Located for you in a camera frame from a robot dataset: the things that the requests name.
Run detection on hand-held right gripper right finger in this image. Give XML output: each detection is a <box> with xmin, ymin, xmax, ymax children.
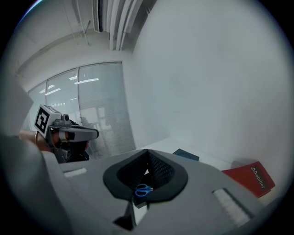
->
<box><xmin>135</xmin><ymin>149</ymin><xmax>276</xmax><ymax>235</ymax></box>

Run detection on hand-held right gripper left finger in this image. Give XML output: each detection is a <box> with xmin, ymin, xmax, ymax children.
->
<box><xmin>42</xmin><ymin>149</ymin><xmax>149</xmax><ymax>235</ymax></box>

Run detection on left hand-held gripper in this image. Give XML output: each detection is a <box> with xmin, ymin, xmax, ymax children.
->
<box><xmin>34</xmin><ymin>104</ymin><xmax>99</xmax><ymax>162</ymax></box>

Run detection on blue-handled scissors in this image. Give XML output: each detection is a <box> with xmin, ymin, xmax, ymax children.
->
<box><xmin>135</xmin><ymin>183</ymin><xmax>153</xmax><ymax>197</ymax></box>

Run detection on person's left forearm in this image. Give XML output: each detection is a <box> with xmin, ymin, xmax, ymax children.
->
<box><xmin>19</xmin><ymin>129</ymin><xmax>52</xmax><ymax>152</ymax></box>

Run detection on person's left hand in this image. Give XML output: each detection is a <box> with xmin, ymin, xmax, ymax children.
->
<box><xmin>52</xmin><ymin>133</ymin><xmax>69</xmax><ymax>149</ymax></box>

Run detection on person's black printed t-shirt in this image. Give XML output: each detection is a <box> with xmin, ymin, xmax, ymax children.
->
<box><xmin>65</xmin><ymin>149</ymin><xmax>90</xmax><ymax>163</ymax></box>

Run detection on glass partition with blinds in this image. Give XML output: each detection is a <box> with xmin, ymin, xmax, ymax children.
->
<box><xmin>27</xmin><ymin>61</ymin><xmax>136</xmax><ymax>159</ymax></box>

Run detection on red hardcover book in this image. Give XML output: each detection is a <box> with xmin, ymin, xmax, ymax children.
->
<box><xmin>221</xmin><ymin>161</ymin><xmax>276</xmax><ymax>198</ymax></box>

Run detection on ceiling air vent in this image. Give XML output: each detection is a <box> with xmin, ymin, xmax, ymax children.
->
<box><xmin>93</xmin><ymin>0</ymin><xmax>153</xmax><ymax>51</ymax></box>

